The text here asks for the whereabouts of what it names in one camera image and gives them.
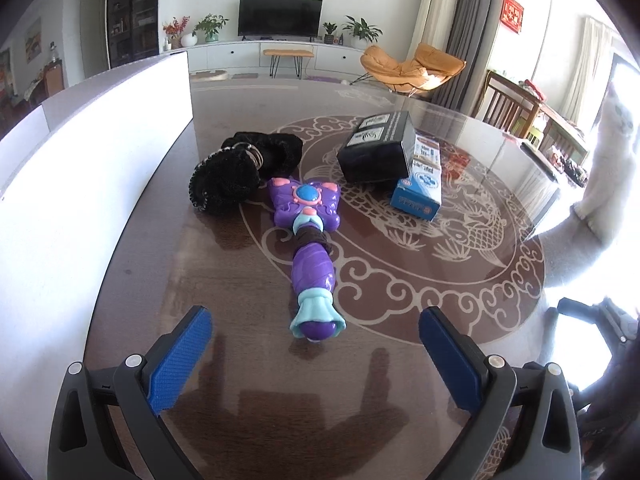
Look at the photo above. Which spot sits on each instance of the black cardboard box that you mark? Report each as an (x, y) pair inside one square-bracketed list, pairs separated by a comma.
[(372, 157)]

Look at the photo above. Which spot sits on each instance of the white television cabinet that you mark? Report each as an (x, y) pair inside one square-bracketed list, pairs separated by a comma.
[(240, 55)]

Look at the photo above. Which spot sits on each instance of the black velvet scrunchie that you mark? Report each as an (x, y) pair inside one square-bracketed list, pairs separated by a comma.
[(222, 187), (280, 147)]

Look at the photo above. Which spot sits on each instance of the patterned glass-topped desktop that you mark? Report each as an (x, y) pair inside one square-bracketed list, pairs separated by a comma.
[(240, 360)]

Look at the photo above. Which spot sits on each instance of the grey curtain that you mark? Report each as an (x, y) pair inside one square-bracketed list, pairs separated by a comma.
[(475, 35)]

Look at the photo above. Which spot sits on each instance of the wooden dining chair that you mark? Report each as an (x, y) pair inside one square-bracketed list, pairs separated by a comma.
[(505, 105)]

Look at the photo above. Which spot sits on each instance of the covered standing air conditioner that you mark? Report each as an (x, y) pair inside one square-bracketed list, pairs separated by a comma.
[(437, 10)]

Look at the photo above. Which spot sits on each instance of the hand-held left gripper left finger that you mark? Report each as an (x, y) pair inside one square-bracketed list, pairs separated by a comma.
[(175, 360)]

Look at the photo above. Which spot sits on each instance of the blue and white medicine box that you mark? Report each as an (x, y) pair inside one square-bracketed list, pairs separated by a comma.
[(417, 187)]

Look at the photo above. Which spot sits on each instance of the framed wall painting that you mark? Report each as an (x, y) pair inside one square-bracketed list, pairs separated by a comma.
[(33, 40)]

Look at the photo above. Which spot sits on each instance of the white sheer curtain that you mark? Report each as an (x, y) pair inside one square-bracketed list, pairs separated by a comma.
[(590, 70)]

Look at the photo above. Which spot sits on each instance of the red flowers in white vase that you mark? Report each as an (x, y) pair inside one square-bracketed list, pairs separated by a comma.
[(175, 30)]

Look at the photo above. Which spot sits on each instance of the red wall hanging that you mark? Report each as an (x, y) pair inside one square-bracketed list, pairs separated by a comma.
[(513, 14)]

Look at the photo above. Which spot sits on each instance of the black flat television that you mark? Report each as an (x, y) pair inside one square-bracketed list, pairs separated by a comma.
[(280, 16)]

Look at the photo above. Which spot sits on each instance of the small potted plant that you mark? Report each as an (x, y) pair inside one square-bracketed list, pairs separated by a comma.
[(329, 32)]

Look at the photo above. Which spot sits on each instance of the green potted plant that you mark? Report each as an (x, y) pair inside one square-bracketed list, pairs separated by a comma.
[(211, 26)]

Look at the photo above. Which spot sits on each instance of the purple toy wand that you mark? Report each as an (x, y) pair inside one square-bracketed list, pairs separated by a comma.
[(312, 270)]

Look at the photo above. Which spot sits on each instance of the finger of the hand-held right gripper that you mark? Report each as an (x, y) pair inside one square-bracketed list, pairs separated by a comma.
[(582, 310)]

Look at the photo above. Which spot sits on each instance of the dark glass display cabinet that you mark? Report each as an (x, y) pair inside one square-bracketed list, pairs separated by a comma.
[(132, 10)]

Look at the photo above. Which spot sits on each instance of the wooden bench with metal legs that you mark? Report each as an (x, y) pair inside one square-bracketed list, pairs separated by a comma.
[(288, 52)]

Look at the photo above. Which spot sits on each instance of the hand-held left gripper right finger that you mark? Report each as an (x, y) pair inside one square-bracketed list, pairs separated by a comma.
[(450, 360)]

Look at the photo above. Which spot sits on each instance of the large leafy potted plant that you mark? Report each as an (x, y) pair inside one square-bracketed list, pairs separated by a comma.
[(361, 30)]

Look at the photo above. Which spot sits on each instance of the orange lounge chair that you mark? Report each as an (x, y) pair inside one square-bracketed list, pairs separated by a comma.
[(430, 67)]

